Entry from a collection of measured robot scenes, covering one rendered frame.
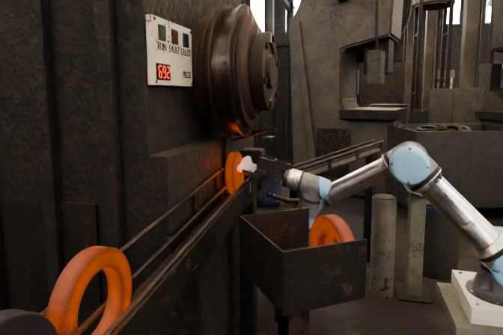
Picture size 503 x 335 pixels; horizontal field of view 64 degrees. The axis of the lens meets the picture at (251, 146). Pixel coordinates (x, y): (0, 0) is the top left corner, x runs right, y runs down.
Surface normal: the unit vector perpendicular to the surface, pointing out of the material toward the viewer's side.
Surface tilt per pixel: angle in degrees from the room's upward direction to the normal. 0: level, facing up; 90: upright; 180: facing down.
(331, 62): 90
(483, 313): 90
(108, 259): 90
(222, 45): 71
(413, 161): 86
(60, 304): 62
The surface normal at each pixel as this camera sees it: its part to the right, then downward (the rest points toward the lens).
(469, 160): 0.01, 0.13
